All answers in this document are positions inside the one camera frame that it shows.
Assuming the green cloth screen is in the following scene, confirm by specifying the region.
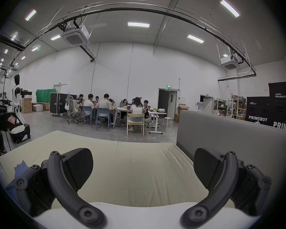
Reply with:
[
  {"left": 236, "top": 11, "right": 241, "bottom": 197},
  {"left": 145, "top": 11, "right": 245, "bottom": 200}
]
[{"left": 36, "top": 88, "right": 56, "bottom": 103}]

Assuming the white table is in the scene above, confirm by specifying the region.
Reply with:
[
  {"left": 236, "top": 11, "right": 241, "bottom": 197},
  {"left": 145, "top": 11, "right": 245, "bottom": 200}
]
[{"left": 146, "top": 111, "right": 167, "bottom": 135}]

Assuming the blue garment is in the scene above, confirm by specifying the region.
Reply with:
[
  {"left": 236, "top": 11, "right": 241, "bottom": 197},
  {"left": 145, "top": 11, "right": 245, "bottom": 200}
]
[{"left": 5, "top": 160, "right": 30, "bottom": 200}]

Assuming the bed with beige sheet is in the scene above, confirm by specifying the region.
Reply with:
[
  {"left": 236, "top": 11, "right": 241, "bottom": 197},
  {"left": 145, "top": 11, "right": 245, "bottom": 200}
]
[{"left": 0, "top": 130, "right": 236, "bottom": 209}]

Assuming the wooden chair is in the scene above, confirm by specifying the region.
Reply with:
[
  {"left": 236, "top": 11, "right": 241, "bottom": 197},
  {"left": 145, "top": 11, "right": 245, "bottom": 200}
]
[{"left": 126, "top": 113, "right": 145, "bottom": 136}]

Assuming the black wheeled flight case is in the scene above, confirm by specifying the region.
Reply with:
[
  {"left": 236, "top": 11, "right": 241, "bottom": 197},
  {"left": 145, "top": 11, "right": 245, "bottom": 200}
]
[{"left": 50, "top": 93, "right": 78, "bottom": 116}]

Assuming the white humanoid robot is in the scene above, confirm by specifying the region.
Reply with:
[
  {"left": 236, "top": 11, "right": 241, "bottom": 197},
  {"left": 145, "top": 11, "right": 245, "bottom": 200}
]
[{"left": 9, "top": 74, "right": 31, "bottom": 144}]

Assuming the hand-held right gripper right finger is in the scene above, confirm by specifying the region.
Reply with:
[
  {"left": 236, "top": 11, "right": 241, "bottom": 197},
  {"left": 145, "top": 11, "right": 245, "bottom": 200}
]
[{"left": 180, "top": 148, "right": 272, "bottom": 228}]

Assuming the group of people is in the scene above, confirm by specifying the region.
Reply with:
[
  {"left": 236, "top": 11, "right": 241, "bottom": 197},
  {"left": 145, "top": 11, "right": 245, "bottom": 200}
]
[{"left": 76, "top": 93, "right": 150, "bottom": 132}]

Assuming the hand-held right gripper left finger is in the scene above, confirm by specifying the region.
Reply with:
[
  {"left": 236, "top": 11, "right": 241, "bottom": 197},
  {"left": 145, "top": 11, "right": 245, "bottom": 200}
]
[{"left": 14, "top": 148, "right": 108, "bottom": 229}]

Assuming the low black printed case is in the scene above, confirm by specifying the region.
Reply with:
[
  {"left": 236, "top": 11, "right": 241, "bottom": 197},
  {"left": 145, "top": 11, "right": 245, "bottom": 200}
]
[{"left": 244, "top": 96, "right": 277, "bottom": 126}]

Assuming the metal storage shelf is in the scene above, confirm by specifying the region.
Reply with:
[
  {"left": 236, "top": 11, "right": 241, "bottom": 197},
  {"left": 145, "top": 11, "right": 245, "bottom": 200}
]
[{"left": 228, "top": 95, "right": 247, "bottom": 119}]

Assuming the tall brown carton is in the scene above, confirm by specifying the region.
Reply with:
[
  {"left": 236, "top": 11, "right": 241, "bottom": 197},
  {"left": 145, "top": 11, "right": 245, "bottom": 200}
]
[{"left": 21, "top": 98, "right": 33, "bottom": 114}]

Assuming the grey padded headboard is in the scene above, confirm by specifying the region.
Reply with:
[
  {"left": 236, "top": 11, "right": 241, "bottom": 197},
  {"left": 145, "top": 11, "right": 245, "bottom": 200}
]
[{"left": 176, "top": 110, "right": 286, "bottom": 212}]

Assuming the white office chair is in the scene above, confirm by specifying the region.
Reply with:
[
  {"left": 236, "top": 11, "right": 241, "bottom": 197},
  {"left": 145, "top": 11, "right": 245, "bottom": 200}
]
[{"left": 65, "top": 95, "right": 81, "bottom": 125}]

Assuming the open brown carton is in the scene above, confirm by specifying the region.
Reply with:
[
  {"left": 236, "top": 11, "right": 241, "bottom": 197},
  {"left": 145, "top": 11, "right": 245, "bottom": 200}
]
[{"left": 177, "top": 104, "right": 190, "bottom": 115}]

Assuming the tall black printed case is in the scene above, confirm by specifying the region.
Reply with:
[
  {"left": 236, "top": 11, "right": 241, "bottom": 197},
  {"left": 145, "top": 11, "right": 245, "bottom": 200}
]
[{"left": 268, "top": 81, "right": 286, "bottom": 135}]

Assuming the white round stool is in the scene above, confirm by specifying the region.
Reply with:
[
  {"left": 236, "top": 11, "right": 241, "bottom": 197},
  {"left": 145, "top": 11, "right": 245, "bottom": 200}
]
[{"left": 162, "top": 117, "right": 173, "bottom": 129}]

